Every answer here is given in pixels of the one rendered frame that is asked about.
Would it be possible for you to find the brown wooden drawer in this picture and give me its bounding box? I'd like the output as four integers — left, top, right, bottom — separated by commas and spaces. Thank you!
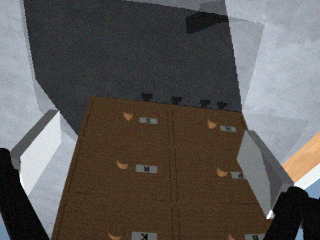
70, 139, 171, 201
174, 148, 259, 204
172, 107, 245, 150
178, 206, 273, 240
58, 197, 172, 240
85, 98, 168, 144

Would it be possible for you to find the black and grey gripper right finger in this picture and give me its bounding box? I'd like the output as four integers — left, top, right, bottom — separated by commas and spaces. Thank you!
236, 130, 320, 240

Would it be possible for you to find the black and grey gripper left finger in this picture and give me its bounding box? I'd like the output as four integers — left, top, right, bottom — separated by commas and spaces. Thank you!
0, 109, 61, 240

